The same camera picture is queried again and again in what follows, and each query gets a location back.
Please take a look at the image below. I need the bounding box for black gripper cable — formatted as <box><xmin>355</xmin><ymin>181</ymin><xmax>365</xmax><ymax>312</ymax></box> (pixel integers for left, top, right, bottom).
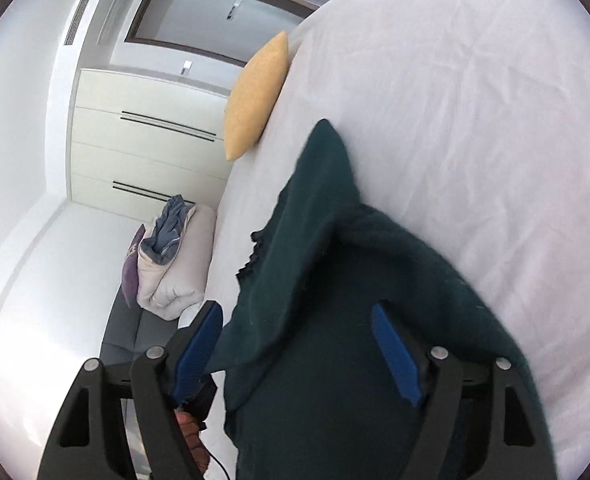
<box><xmin>202</xmin><ymin>452</ymin><xmax>237</xmax><ymax>480</ymax></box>

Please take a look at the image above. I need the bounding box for folded white duvet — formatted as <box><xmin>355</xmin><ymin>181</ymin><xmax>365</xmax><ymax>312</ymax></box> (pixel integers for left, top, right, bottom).
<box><xmin>136</xmin><ymin>203</ymin><xmax>218</xmax><ymax>320</ymax></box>

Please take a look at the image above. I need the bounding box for blue cloth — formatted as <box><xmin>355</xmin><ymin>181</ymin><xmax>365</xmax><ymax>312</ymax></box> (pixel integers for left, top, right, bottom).
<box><xmin>140</xmin><ymin>195</ymin><xmax>197</xmax><ymax>266</ymax></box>

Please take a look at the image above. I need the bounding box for person's left hand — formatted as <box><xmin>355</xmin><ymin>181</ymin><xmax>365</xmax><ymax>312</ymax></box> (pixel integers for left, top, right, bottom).
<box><xmin>176</xmin><ymin>407</ymin><xmax>211</xmax><ymax>476</ymax></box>

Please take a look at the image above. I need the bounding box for white wardrobe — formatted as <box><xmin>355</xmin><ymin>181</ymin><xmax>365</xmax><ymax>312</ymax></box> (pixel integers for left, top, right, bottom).
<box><xmin>67</xmin><ymin>67</ymin><xmax>233</xmax><ymax>226</ymax></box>

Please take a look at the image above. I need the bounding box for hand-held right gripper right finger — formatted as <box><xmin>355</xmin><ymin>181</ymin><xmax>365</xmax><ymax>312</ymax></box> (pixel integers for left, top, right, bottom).
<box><xmin>371</xmin><ymin>301</ymin><xmax>559</xmax><ymax>480</ymax></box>

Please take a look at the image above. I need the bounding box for grey sofa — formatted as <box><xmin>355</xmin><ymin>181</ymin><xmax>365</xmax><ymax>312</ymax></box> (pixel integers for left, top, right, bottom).
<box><xmin>97</xmin><ymin>285</ymin><xmax>188</xmax><ymax>411</ymax></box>

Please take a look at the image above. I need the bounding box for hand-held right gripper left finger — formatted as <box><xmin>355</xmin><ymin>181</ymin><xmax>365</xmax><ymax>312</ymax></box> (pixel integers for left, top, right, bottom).
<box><xmin>37</xmin><ymin>301</ymin><xmax>224</xmax><ymax>480</ymax></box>

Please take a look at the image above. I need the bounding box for yellow pillow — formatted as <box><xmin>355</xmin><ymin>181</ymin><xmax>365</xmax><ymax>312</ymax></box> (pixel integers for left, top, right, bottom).
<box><xmin>223</xmin><ymin>30</ymin><xmax>290</xmax><ymax>162</ymax></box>

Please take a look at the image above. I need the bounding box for purple pillow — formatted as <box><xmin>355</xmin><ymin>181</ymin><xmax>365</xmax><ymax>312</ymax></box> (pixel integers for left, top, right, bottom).
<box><xmin>121</xmin><ymin>225</ymin><xmax>148</xmax><ymax>307</ymax></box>

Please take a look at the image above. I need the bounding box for black wardrobe handle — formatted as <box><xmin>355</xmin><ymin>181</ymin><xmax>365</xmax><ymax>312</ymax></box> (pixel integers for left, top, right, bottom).
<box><xmin>120</xmin><ymin>111</ymin><xmax>218</xmax><ymax>140</ymax></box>
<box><xmin>112</xmin><ymin>181</ymin><xmax>188</xmax><ymax>202</ymax></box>

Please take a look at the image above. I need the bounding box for ceiling air vent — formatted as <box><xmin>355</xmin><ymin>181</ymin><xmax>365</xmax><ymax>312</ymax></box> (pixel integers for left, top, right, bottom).
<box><xmin>64</xmin><ymin>0</ymin><xmax>110</xmax><ymax>46</ymax></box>

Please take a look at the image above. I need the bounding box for white bed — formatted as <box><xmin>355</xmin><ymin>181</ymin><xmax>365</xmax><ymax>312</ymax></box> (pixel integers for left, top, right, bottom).
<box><xmin>177</xmin><ymin>0</ymin><xmax>590</xmax><ymax>480</ymax></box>

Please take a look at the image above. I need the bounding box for door with dark frame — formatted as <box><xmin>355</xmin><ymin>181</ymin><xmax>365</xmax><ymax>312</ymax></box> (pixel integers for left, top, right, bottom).
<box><xmin>123</xmin><ymin>0</ymin><xmax>321</xmax><ymax>68</ymax></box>

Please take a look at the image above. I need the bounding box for dark green knit sweater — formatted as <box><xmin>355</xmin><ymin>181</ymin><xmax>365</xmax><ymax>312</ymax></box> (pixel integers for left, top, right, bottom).
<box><xmin>207</xmin><ymin>119</ymin><xmax>558</xmax><ymax>480</ymax></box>

